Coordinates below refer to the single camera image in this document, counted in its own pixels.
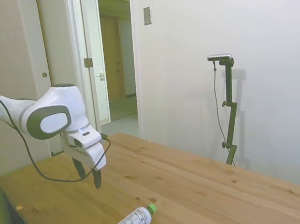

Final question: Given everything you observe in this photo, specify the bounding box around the wooden hallway door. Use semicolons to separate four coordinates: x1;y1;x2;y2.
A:
92;14;134;103

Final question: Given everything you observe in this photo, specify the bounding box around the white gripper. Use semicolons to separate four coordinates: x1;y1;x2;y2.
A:
56;122;110;190

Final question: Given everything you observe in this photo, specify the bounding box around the white door frame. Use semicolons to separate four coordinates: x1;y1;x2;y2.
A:
50;0;156;141

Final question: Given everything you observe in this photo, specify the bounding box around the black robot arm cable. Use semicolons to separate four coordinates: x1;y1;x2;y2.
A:
0;91;115;186

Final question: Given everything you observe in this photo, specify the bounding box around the white door with knob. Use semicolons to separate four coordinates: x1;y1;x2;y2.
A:
18;0;80;158

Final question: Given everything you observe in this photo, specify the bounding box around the water bottle with green cap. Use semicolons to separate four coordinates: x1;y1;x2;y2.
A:
107;200;158;224

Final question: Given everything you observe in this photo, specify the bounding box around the grey metal wall plate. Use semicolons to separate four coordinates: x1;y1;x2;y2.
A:
142;5;155;27

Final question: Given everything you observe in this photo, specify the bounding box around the grey stereo camera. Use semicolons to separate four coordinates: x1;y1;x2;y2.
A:
207;52;234;64

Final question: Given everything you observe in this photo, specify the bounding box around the dark jointed camera stand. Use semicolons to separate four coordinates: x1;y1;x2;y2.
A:
210;57;245;167

